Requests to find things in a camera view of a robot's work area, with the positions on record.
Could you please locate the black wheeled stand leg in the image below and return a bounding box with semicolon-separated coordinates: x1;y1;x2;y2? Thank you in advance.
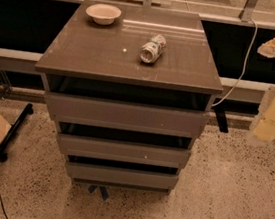
0;103;34;162

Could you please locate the grey drawer cabinet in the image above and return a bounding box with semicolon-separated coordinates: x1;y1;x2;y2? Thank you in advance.
35;2;222;193

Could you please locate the crushed white can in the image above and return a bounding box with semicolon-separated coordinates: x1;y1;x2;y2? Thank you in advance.
140;34;167;64

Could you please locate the grey middle drawer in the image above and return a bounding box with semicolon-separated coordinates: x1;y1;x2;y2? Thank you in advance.
57;134;191;169

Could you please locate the blue tape cross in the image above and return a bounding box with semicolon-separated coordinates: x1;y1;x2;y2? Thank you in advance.
88;185;109;201

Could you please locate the grey top drawer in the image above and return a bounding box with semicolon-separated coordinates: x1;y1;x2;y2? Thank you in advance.
44;92;208;138

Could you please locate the white cable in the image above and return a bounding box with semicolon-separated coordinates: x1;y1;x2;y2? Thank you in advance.
211;15;260;113

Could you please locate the grey bottom drawer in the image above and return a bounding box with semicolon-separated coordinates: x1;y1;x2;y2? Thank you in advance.
65;162;178;190

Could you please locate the grey drawer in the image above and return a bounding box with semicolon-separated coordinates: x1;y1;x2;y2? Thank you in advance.
44;92;208;138
57;134;191;169
65;162;178;190

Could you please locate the white paper bowl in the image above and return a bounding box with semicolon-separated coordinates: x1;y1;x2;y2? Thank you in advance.
86;3;121;26

